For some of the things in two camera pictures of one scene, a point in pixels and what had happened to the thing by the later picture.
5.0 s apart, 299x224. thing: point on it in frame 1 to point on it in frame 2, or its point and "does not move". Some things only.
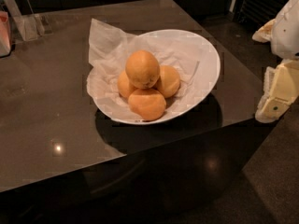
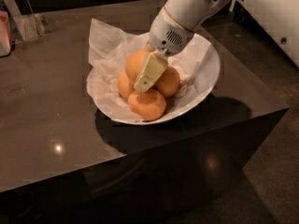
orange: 168,81 does not move
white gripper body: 287,32 to 168,35
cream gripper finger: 280,91 to 154,64
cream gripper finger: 264,33 to 149,47
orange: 124,86 does not move
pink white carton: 5,35 does not move
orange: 142,69 does not move
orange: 147,104 does not move
